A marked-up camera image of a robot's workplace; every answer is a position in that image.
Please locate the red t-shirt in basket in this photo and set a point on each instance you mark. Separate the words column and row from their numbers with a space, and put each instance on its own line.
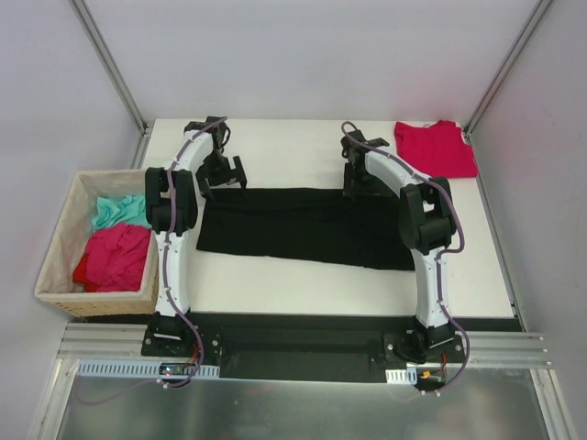
column 114, row 259

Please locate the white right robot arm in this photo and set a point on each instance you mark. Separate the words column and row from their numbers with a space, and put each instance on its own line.
column 425, row 223

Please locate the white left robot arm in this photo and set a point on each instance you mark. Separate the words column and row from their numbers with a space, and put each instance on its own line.
column 172, row 211

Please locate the right aluminium frame post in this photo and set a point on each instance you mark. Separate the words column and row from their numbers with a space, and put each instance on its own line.
column 533, row 22

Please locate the aluminium frame post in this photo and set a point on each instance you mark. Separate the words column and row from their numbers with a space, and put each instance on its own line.
column 92, row 31
column 533, row 22

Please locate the folded red t-shirt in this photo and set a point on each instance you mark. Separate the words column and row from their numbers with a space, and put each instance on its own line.
column 438, row 150

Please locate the left aluminium frame post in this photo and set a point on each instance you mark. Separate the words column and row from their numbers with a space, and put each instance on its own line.
column 92, row 31

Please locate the aluminium front rail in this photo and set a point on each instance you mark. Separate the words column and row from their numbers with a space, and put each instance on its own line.
column 510, row 350

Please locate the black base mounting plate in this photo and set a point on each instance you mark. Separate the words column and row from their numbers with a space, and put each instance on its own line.
column 248, row 346

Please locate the right white cable duct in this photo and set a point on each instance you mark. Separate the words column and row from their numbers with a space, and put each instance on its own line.
column 412, row 376

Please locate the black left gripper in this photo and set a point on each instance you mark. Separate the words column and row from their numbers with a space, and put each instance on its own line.
column 222, row 173

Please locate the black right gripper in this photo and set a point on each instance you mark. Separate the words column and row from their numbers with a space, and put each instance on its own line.
column 359, row 179

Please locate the teal t-shirt in basket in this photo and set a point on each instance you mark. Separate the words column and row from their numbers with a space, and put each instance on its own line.
column 130, row 210

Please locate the wicker laundry basket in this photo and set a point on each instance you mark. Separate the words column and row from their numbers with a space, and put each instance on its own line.
column 55, row 283

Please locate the left white cable duct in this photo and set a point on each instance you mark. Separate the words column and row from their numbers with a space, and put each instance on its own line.
column 141, row 369

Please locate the black flower print t-shirt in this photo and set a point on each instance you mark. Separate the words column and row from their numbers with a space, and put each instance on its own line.
column 319, row 225

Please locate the white cable duct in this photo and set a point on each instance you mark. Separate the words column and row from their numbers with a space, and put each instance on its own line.
column 412, row 376
column 141, row 369

